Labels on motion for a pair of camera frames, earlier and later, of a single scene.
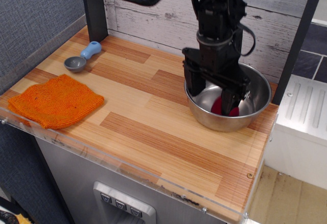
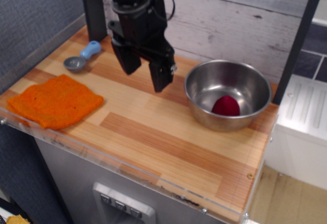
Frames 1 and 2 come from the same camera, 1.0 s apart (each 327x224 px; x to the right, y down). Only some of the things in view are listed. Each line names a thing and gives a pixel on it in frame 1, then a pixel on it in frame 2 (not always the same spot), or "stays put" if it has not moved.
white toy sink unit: [297, 147] stays put
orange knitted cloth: [54, 102] stays put
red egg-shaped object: [216, 108] stays put
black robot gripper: [217, 59] -> [143, 25]
